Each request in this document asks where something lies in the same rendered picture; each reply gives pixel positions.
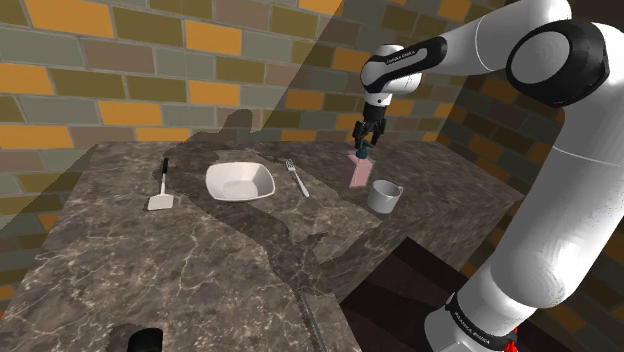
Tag pink soap dispenser bottle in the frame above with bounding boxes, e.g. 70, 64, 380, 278
346, 139, 376, 189

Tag grey mug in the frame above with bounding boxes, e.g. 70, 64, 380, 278
366, 179, 405, 215

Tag silver fork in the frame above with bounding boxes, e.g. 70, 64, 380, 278
284, 158, 311, 199

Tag white square bowl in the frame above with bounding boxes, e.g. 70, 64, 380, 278
205, 161, 277, 203

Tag dark robot stand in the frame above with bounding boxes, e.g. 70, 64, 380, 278
339, 237, 574, 352

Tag black cylinder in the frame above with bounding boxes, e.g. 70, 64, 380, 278
127, 327, 165, 352

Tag white spatula with black handle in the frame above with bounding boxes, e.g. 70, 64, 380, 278
147, 157, 175, 212

